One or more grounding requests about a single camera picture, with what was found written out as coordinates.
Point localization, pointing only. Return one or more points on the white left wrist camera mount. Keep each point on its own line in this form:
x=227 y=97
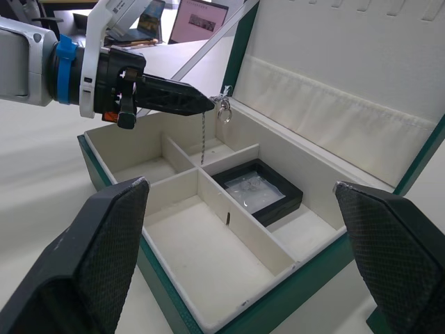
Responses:
x=91 y=62

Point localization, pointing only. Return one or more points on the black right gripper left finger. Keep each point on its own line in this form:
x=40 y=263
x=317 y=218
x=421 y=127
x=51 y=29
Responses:
x=87 y=264

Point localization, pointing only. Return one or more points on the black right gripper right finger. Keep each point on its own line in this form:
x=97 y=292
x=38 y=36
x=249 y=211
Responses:
x=400 y=257

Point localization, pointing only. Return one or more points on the laptop with photo screen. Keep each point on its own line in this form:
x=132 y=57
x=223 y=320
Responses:
x=149 y=19

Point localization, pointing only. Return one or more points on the white lid stay ribbon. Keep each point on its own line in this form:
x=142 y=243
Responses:
x=213 y=40

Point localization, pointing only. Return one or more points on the black display case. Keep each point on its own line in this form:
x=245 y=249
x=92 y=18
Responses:
x=250 y=195

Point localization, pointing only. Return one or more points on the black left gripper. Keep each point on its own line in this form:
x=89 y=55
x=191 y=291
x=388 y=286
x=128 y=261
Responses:
x=107 y=80

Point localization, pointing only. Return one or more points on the green jewelry box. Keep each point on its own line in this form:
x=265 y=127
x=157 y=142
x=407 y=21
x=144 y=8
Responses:
x=208 y=250

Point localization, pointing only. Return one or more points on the grey laptop with pink screen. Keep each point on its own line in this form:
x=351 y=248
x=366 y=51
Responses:
x=201 y=21

